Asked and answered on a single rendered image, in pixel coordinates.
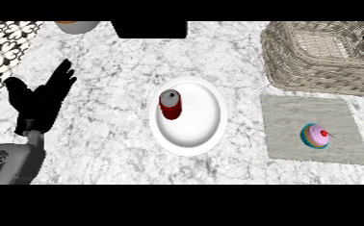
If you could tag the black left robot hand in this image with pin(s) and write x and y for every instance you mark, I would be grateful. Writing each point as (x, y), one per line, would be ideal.
(42, 101)

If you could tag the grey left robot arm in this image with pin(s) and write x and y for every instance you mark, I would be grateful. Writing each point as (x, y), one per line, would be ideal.
(18, 159)

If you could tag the grey placemat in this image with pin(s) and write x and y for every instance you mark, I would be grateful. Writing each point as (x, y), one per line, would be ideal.
(303, 120)

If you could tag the pink cupcake with cherry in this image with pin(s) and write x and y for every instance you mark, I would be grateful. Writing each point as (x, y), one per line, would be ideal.
(315, 136)

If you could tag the wicker basket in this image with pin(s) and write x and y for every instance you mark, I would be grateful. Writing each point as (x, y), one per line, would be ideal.
(317, 56)

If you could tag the black and white patterned cloth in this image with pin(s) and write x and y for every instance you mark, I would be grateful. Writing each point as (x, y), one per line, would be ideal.
(13, 45)

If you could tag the grey bowl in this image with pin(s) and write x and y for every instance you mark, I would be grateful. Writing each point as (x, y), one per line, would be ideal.
(77, 26)

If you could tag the red can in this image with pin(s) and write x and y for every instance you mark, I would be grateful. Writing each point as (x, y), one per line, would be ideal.
(170, 105)

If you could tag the black appliance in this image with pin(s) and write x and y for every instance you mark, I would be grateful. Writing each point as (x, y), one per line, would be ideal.
(151, 29)

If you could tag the white oval plate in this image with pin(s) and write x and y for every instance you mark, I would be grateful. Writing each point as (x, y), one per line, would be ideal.
(194, 124)

